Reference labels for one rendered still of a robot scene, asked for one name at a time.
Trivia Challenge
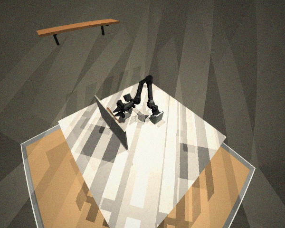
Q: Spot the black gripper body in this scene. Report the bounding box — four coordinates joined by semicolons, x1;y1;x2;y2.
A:
117;101;130;118

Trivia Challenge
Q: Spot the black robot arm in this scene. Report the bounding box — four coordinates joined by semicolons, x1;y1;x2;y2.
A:
123;75;160;115

